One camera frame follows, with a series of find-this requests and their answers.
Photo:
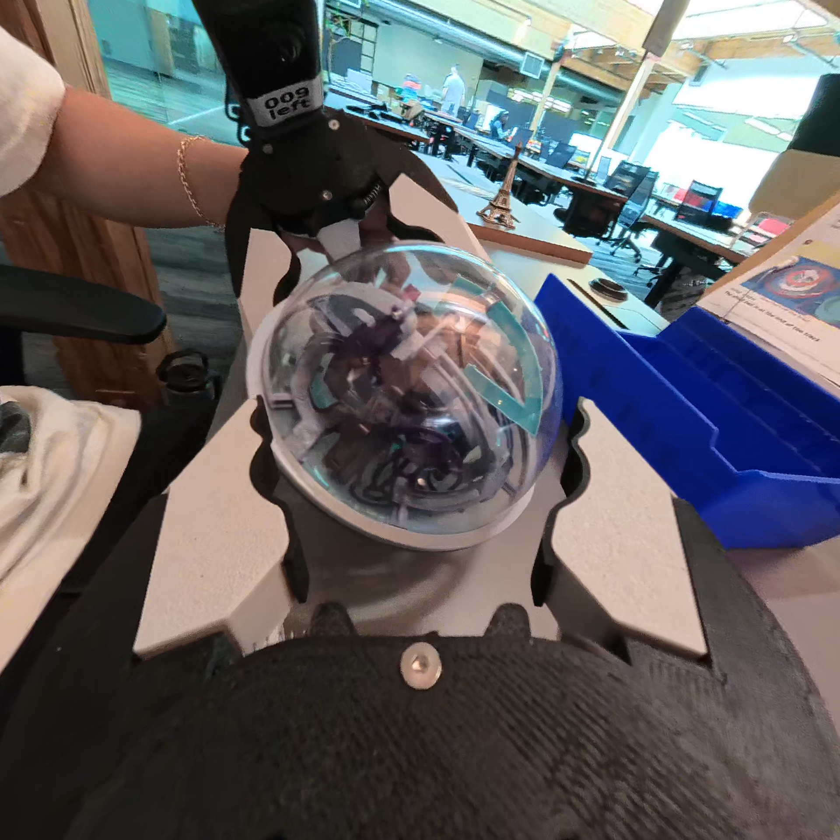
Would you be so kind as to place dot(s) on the printed instruction sheet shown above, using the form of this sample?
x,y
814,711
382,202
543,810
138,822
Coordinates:
x,y
787,308

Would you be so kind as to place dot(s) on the black round desk grommet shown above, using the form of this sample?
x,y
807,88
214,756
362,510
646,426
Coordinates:
x,y
609,289

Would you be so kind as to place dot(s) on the black water bottle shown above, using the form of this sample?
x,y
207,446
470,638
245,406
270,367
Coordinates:
x,y
187,384

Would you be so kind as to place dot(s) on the hanging paper sign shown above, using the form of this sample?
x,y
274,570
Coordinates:
x,y
666,26

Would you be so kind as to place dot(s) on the wooden column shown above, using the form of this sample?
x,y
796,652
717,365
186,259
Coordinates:
x,y
630,111

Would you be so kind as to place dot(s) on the rows of wooden office desks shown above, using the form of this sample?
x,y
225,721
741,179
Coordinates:
x,y
544,170

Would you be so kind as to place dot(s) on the person's left forearm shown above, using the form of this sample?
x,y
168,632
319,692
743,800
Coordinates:
x,y
131,170

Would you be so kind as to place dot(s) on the blue plastic bin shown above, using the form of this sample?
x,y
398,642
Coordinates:
x,y
689,426

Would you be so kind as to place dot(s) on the black and beige divider panel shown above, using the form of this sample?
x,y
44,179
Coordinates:
x,y
817,111

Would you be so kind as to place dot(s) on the group of black office chairs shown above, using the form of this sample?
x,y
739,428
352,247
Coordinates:
x,y
630,197

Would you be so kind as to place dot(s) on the black chair armrest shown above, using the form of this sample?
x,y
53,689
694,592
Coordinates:
x,y
79,305

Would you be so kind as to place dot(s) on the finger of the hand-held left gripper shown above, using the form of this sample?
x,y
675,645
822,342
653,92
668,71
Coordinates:
x,y
262,269
439,223

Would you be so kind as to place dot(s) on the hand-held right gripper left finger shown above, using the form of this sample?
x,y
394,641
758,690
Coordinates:
x,y
210,538

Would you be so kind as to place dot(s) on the clear plastic maze ball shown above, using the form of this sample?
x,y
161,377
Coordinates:
x,y
407,394

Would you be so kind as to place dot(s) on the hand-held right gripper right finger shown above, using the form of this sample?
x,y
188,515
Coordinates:
x,y
623,558

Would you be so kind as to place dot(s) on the small metal tower model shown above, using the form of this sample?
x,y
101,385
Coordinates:
x,y
502,197

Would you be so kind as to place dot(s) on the white desk with wooden edge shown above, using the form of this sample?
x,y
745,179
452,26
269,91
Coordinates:
x,y
538,233

